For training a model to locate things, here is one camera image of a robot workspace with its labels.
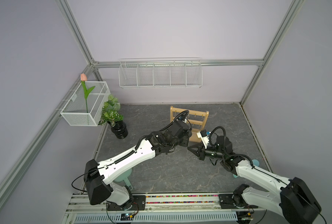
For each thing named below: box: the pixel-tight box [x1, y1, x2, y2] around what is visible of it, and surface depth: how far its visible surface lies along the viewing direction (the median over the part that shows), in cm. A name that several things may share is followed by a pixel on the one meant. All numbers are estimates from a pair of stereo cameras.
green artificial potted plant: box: [97, 94, 124, 128], surface depth 82 cm
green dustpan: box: [113, 168, 133, 191], surface depth 83 cm
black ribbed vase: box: [110, 120, 129, 140], surface depth 96 cm
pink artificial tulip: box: [80, 73, 96, 114], surface depth 81 cm
